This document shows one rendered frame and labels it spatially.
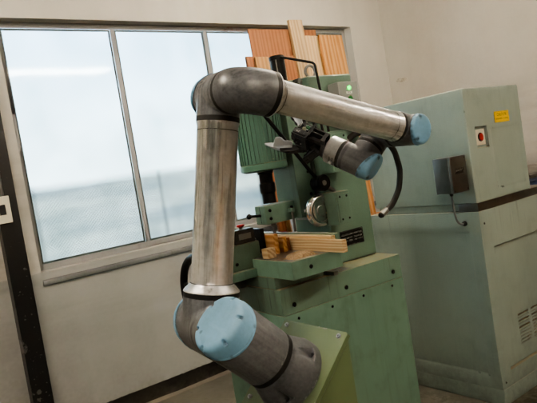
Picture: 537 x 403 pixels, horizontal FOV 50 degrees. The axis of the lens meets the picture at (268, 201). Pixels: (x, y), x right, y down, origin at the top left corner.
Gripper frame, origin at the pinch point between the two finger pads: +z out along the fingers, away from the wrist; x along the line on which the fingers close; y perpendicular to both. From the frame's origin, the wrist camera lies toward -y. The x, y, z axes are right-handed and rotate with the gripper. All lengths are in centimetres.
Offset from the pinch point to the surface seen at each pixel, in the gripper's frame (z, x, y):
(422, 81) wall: 30, -208, -176
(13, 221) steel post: 123, 60, -75
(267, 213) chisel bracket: -1.9, 14.9, -30.3
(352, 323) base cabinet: -45, 28, -53
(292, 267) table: -26.8, 34.0, -16.8
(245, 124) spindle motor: 16.1, -2.1, -8.3
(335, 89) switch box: -1.6, -34.7, -12.1
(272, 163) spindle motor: 2.3, 2.5, -17.4
